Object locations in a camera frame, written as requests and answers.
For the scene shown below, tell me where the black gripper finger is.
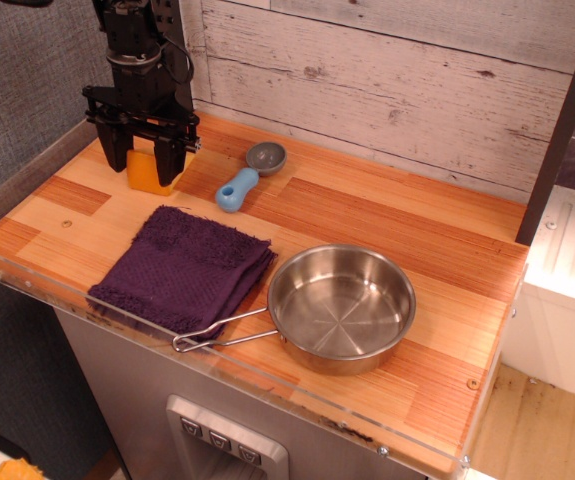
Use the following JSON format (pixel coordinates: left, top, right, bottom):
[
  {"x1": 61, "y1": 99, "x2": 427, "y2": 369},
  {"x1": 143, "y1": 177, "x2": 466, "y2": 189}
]
[
  {"x1": 154, "y1": 138, "x2": 186, "y2": 186},
  {"x1": 96, "y1": 120, "x2": 134, "y2": 173}
]

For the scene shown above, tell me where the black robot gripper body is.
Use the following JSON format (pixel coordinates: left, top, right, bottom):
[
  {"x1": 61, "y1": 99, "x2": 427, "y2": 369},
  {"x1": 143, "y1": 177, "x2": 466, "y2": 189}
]
[{"x1": 83, "y1": 53, "x2": 201, "y2": 153}]

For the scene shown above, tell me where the orange cheese wedge toy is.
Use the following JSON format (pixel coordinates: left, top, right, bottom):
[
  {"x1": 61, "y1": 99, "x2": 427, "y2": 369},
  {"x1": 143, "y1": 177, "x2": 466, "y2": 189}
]
[{"x1": 126, "y1": 148, "x2": 184, "y2": 196}]

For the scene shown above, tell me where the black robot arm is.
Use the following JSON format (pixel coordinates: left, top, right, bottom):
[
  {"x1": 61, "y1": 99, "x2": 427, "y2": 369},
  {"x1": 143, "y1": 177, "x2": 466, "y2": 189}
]
[{"x1": 83, "y1": 1, "x2": 200, "y2": 187}]

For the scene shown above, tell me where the blue grey toy scoop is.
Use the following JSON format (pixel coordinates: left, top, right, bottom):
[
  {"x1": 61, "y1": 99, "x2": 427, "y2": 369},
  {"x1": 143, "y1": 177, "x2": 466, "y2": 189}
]
[{"x1": 215, "y1": 141, "x2": 287, "y2": 213}]

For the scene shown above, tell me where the white toy sink unit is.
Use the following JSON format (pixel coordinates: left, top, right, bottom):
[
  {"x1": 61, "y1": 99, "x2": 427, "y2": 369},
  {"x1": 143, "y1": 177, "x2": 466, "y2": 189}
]
[{"x1": 502, "y1": 187, "x2": 575, "y2": 394}]

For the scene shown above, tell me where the purple folded towel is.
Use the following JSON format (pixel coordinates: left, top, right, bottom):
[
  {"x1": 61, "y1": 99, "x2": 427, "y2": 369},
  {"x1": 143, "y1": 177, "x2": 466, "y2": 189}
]
[{"x1": 88, "y1": 206, "x2": 276, "y2": 334}]

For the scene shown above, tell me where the stainless steel pan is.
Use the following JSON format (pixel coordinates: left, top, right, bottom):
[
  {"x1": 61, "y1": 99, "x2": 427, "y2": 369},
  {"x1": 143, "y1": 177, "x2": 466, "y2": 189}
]
[{"x1": 172, "y1": 243, "x2": 418, "y2": 377}]

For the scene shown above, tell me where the silver dispenser button panel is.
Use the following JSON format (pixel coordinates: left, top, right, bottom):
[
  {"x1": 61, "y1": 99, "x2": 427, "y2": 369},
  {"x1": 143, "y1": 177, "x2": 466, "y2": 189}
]
[{"x1": 166, "y1": 395, "x2": 290, "y2": 479}]

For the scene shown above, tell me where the orange object bottom left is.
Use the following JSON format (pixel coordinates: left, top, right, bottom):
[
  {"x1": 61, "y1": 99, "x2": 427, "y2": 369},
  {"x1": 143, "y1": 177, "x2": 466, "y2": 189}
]
[{"x1": 0, "y1": 458, "x2": 45, "y2": 480}]

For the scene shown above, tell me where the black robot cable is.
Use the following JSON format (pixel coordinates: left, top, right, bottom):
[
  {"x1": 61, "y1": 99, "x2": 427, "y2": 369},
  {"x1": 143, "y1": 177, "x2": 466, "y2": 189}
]
[{"x1": 159, "y1": 42, "x2": 194, "y2": 86}]

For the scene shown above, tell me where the dark right shelf post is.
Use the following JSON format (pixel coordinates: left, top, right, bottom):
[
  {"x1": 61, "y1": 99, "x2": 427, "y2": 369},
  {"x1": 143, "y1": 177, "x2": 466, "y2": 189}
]
[{"x1": 515, "y1": 71, "x2": 575, "y2": 246}]

